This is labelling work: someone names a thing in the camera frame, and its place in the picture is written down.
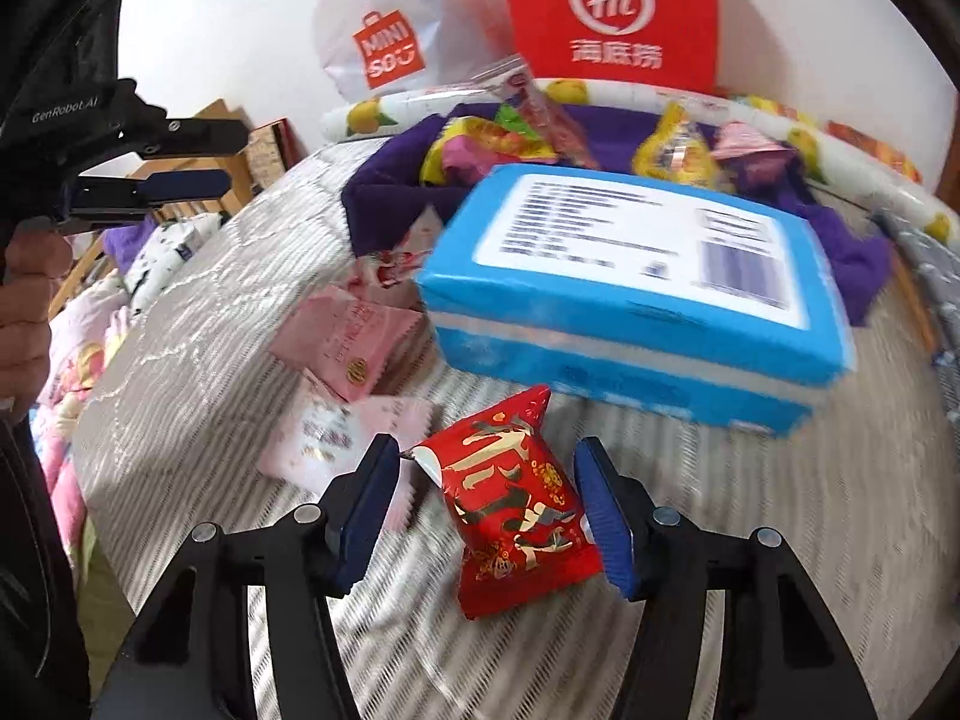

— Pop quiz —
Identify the strawberry snack packet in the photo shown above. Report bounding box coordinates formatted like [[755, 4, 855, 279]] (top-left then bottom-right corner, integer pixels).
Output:
[[347, 205, 443, 289]]

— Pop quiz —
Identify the pink snack packet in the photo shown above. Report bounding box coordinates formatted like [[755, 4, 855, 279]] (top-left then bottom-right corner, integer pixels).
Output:
[[268, 286, 421, 401]]

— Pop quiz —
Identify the yellow pink snack bag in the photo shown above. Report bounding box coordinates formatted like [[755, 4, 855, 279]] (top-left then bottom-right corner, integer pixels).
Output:
[[420, 115, 560, 187]]

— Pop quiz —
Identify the white pink nougat packet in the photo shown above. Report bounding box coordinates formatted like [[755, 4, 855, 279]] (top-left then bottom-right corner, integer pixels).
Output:
[[257, 371, 433, 497]]

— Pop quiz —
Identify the red snack packet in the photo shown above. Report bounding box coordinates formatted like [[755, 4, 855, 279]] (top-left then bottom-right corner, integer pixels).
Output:
[[409, 385, 602, 619]]

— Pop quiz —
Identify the green snack bag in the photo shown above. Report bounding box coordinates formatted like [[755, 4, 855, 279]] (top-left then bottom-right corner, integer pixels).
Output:
[[494, 103, 540, 140]]

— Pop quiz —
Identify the clear red snack bag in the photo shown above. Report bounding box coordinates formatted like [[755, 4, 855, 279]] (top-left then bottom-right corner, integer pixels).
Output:
[[469, 55, 599, 169]]

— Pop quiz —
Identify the panda snack bag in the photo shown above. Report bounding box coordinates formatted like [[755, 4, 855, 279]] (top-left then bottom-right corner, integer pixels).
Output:
[[711, 121, 796, 192]]

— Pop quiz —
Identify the person's left hand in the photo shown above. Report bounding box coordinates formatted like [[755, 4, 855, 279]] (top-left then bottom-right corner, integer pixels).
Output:
[[0, 229, 73, 424]]

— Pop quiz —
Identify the wooden headboard furniture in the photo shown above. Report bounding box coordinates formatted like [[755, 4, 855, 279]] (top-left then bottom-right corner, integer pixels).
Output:
[[47, 143, 254, 319]]

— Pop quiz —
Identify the brown patterned box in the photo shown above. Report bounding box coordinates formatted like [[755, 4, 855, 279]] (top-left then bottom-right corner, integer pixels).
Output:
[[244, 117, 302, 193]]

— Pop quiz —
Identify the purple garment on floor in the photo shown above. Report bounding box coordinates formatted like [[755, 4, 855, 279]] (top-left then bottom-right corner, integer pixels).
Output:
[[101, 216, 158, 275]]

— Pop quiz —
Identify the white spotted cloth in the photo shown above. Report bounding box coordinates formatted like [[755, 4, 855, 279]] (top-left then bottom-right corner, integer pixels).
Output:
[[124, 213, 223, 317]]

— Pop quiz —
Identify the pink floral bedding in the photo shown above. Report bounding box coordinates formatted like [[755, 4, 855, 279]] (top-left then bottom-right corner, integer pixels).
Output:
[[31, 270, 130, 566]]

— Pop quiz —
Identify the purple cloth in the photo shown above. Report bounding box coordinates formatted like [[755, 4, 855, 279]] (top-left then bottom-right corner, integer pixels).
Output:
[[342, 106, 892, 327]]

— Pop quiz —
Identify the white Miniso plastic bag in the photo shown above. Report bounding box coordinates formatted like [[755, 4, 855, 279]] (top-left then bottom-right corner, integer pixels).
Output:
[[313, 0, 514, 103]]

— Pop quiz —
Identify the blue tissue pack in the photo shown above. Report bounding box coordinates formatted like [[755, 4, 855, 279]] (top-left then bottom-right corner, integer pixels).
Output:
[[416, 164, 856, 434]]

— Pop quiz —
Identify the grey checked folded bedding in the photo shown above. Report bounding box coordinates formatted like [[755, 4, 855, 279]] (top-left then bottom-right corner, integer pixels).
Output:
[[874, 210, 958, 434]]

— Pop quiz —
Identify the red Haidilao paper bag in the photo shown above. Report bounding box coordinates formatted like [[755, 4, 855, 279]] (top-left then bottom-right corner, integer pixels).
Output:
[[508, 0, 719, 93]]

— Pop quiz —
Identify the orange chips bag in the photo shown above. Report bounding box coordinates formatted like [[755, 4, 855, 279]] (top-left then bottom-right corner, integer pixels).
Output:
[[827, 121, 923, 184]]

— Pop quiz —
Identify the yellow chips bag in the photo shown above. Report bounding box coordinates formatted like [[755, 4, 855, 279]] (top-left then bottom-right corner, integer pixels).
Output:
[[729, 93, 820, 130]]

